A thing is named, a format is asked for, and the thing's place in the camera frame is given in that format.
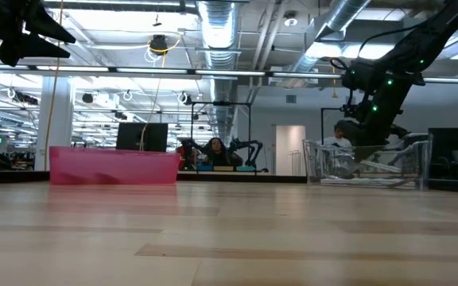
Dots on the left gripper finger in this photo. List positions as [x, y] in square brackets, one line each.
[26, 47]
[42, 22]

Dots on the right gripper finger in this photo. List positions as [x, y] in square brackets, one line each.
[366, 139]

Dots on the black background robot arm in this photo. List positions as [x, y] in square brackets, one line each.
[253, 145]
[191, 153]

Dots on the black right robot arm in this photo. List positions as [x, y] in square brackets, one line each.
[431, 35]

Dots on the person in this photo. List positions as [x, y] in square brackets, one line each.
[216, 153]
[332, 141]

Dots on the clear plastic bin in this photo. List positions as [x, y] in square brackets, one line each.
[312, 159]

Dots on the black monitor on stand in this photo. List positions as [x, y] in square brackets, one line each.
[447, 143]

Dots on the white column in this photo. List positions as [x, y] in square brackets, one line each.
[56, 119]

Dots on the white door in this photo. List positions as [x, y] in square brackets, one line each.
[288, 147]

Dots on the long ceiling light strip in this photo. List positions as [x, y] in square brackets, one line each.
[153, 70]

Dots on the teal box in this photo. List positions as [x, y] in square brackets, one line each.
[245, 168]

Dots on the red translucent plastic bin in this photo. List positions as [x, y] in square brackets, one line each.
[113, 165]

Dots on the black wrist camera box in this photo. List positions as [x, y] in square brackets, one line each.
[354, 112]

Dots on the black gantry frame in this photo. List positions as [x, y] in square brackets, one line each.
[221, 103]
[328, 108]

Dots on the silver ventilation duct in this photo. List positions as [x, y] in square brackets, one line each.
[219, 32]
[332, 20]

